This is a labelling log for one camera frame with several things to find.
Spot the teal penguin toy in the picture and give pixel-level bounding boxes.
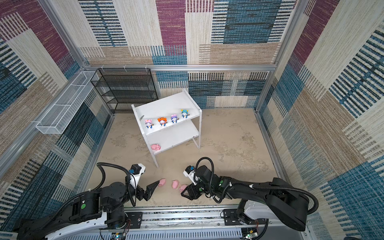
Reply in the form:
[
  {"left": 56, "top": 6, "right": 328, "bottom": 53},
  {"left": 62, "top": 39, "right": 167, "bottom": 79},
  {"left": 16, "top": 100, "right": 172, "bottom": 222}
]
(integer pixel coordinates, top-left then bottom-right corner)
[{"left": 181, "top": 110, "right": 190, "bottom": 119}]

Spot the orange-haired doll figure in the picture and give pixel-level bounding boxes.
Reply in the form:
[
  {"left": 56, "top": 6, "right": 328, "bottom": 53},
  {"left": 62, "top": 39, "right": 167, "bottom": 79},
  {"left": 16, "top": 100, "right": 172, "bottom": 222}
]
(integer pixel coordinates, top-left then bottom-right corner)
[{"left": 158, "top": 117, "right": 168, "bottom": 127}]

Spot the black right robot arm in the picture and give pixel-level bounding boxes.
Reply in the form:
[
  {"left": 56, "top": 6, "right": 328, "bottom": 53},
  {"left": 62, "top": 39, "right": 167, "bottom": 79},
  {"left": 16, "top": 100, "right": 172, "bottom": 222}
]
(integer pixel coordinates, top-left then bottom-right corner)
[{"left": 181, "top": 158, "right": 319, "bottom": 232}]

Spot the pink-haired doll figure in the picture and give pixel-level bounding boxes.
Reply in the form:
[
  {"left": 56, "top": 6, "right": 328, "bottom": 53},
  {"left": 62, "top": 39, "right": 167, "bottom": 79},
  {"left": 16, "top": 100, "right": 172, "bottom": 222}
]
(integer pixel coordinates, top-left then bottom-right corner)
[{"left": 145, "top": 119, "right": 154, "bottom": 129}]

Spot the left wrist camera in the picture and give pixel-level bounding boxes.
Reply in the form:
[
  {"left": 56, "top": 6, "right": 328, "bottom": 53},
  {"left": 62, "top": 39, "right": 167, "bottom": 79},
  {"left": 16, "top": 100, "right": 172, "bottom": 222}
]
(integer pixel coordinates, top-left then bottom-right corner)
[{"left": 129, "top": 164, "right": 146, "bottom": 189}]

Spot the white two-tier shelf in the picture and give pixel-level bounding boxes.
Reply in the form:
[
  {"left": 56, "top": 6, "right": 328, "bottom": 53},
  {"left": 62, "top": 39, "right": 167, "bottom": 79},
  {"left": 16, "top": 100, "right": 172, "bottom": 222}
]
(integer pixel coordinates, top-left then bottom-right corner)
[{"left": 132, "top": 89, "right": 203, "bottom": 168}]

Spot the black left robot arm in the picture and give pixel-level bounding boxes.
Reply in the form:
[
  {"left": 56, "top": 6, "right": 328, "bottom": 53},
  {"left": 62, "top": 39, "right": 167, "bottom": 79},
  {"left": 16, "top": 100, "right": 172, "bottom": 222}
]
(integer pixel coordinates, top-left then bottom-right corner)
[{"left": 14, "top": 163, "right": 160, "bottom": 240}]

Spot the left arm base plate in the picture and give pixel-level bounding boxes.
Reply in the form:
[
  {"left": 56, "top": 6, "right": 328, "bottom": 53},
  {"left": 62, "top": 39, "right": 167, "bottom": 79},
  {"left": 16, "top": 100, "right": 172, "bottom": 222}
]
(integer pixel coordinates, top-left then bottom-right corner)
[{"left": 122, "top": 212, "right": 143, "bottom": 230}]

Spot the pink pig toy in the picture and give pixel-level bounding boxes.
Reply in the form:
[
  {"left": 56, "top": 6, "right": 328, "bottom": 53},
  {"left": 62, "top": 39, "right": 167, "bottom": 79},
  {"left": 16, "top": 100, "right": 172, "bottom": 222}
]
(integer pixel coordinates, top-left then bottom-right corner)
[
  {"left": 172, "top": 180, "right": 179, "bottom": 189},
  {"left": 151, "top": 144, "right": 161, "bottom": 151},
  {"left": 158, "top": 179, "right": 167, "bottom": 187},
  {"left": 179, "top": 185, "right": 188, "bottom": 193}
]

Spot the white wire wall basket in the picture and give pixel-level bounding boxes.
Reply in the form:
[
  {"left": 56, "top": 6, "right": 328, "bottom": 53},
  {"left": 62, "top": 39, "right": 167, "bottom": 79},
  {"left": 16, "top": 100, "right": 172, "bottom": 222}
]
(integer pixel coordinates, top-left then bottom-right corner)
[{"left": 36, "top": 71, "right": 95, "bottom": 135}]

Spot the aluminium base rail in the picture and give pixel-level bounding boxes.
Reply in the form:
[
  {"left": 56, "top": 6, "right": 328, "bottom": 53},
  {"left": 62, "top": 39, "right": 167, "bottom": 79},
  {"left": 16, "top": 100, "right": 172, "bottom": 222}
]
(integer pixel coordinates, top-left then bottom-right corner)
[{"left": 48, "top": 205, "right": 316, "bottom": 240}]

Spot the purple penguin toy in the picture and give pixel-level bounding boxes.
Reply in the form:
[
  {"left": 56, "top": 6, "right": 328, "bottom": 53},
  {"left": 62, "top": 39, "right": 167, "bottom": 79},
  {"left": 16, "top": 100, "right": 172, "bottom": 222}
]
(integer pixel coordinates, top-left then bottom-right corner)
[{"left": 171, "top": 114, "right": 179, "bottom": 124}]

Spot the black wire mesh shelf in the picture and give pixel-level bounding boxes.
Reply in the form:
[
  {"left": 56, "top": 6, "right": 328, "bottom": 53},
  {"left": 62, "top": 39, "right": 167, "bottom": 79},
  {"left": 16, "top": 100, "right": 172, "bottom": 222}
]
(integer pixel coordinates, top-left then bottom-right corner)
[{"left": 91, "top": 68, "right": 159, "bottom": 114}]

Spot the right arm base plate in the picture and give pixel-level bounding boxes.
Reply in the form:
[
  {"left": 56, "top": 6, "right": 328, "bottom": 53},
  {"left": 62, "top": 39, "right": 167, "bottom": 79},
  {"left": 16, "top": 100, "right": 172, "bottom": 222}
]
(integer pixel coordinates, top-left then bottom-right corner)
[{"left": 220, "top": 209, "right": 257, "bottom": 226}]

